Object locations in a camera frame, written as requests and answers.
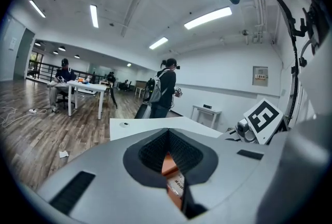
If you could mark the orange storage box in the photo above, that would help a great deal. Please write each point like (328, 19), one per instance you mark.
(168, 166)

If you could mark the grey electrical panel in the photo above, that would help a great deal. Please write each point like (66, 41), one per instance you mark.
(260, 76)

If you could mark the long ceiling light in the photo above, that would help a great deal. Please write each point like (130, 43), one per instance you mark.
(94, 16)
(158, 43)
(37, 8)
(208, 17)

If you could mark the round ceiling sensor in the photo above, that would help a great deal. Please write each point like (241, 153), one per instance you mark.
(244, 32)

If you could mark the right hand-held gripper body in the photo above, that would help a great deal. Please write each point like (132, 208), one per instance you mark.
(263, 120)

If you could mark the crumpled white paper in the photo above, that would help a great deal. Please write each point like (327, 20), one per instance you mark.
(63, 154)

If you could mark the large white table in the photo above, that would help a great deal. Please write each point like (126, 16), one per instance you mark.
(145, 127)

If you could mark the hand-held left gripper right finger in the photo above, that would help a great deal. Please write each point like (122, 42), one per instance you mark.
(228, 179)

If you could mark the black office chair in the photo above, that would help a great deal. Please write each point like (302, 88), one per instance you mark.
(62, 97)

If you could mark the black metal railing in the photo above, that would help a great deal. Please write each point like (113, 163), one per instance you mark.
(44, 71)

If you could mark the white power strip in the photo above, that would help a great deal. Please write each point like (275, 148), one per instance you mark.
(32, 110)

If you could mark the orange plastic item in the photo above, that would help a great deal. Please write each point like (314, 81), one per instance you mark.
(81, 80)

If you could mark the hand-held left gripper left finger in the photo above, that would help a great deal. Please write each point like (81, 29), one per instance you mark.
(103, 179)

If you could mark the white ceiling pipes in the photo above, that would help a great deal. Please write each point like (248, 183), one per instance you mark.
(260, 20)

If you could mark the white equipment stand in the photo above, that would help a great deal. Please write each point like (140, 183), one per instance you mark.
(295, 62)

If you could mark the white paper packet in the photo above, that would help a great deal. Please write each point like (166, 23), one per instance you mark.
(177, 182)

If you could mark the brown wooden cabinet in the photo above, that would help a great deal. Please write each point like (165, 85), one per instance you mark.
(141, 83)

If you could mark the dark flat box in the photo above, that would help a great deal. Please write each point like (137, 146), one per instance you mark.
(207, 106)

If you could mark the long white table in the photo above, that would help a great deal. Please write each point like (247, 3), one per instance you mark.
(140, 90)

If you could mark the cardboard box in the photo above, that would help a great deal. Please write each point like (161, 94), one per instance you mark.
(229, 129)

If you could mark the grey door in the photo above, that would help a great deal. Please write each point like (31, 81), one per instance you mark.
(24, 54)

